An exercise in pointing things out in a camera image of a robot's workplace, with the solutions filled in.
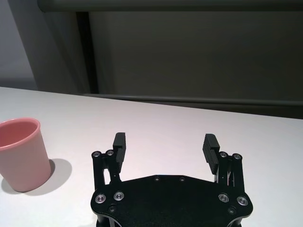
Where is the pink plastic cup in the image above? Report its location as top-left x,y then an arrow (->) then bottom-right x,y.
0,117 -> 51,192

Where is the grey round horizontal rail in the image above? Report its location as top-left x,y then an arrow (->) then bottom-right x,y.
37,0 -> 303,12

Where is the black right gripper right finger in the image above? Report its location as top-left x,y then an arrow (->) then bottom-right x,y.
202,133 -> 244,188

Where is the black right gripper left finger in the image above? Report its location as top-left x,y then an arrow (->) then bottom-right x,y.
91,132 -> 128,190

